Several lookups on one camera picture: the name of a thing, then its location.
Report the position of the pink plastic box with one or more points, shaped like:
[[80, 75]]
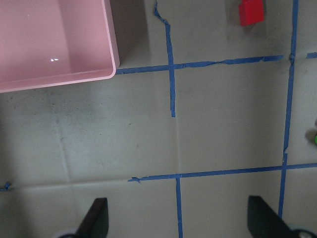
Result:
[[47, 43]]

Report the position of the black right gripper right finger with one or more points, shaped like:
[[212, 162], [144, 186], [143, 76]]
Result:
[[263, 222]]

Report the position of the red toy block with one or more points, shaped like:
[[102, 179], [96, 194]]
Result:
[[251, 12]]

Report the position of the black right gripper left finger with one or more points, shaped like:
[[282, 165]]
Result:
[[96, 222]]

